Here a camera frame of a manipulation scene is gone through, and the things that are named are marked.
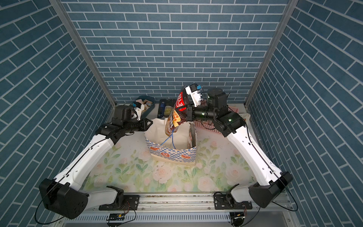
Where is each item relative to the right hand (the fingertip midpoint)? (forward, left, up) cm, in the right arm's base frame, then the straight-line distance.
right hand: (179, 110), depth 61 cm
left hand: (+5, +15, -16) cm, 22 cm away
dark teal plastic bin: (+45, +35, -35) cm, 67 cm away
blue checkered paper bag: (-9, +3, -20) cm, 22 cm away
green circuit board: (-37, +30, -44) cm, 65 cm away
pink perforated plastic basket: (+23, -18, -37) cm, 47 cm away
